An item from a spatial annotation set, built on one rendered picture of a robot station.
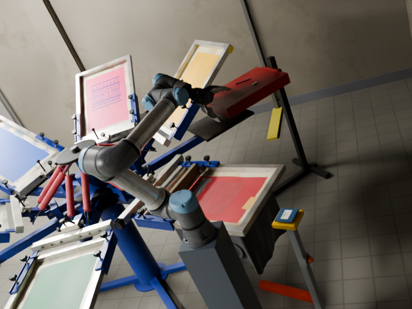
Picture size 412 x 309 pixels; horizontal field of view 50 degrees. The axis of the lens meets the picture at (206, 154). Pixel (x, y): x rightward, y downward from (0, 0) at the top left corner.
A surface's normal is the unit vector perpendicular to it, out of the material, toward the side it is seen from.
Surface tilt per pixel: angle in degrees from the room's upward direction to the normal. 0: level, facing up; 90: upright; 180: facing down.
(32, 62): 90
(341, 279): 0
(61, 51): 90
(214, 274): 90
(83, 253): 0
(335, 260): 0
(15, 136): 32
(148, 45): 90
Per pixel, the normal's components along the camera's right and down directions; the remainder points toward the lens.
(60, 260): -0.36, -0.82
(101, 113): -0.32, -0.44
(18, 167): 0.12, -0.70
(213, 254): -0.22, 0.54
